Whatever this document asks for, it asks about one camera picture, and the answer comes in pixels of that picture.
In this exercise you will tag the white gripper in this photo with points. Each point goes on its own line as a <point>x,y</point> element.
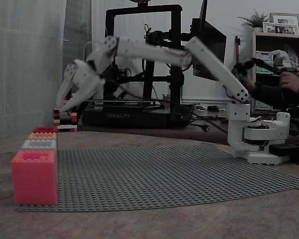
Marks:
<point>81,74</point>

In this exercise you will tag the black leader arm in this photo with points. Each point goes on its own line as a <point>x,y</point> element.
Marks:
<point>264,65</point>

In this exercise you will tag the dark sleeved forearm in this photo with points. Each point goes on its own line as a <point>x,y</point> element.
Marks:
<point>284,95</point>

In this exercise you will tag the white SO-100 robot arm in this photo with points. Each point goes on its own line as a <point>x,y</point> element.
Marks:
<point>149,49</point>

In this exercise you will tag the multicoloured brick stack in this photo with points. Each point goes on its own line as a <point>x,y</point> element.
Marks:
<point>57,117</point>

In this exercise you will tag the dark red toy brick box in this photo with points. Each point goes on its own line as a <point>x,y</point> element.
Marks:
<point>44,129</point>

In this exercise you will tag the orange toy brick box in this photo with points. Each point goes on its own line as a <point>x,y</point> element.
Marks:
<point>42,136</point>

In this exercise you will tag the white toy brick box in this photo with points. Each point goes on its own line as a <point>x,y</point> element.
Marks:
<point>32,145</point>

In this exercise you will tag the pink toy brick box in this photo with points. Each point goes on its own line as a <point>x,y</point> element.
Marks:
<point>35,181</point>

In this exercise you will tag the grey studded baseplate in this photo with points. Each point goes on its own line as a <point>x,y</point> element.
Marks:
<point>152,174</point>

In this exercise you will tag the person's left hand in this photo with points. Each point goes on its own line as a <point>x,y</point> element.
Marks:
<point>248,83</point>

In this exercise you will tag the person's right hand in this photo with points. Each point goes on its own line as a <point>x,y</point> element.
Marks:
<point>290,81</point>

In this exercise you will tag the white sheer curtain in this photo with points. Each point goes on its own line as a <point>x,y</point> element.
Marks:
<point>27,67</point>

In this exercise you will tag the black Creality 3D printer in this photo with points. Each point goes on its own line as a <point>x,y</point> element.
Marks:
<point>139,115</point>

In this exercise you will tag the black computer monitor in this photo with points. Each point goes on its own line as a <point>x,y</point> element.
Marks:
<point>209,44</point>

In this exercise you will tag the green potted plant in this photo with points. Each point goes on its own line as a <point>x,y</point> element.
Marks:
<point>255,20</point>

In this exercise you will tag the wooden shelf unit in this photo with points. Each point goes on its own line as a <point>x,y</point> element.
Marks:
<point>264,42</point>

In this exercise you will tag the small white picture frame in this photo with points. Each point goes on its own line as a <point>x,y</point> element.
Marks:
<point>279,29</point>

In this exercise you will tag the large white picture frame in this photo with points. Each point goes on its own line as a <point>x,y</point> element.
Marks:
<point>285,19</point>

